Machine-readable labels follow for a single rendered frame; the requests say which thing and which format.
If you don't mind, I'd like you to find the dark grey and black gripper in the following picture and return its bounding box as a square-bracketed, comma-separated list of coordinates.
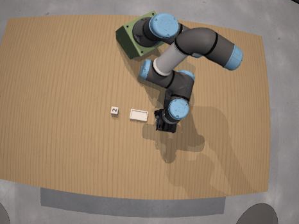
[154, 107, 178, 133]

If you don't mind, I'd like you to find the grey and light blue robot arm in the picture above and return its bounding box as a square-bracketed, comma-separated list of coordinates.
[132, 13, 243, 124]

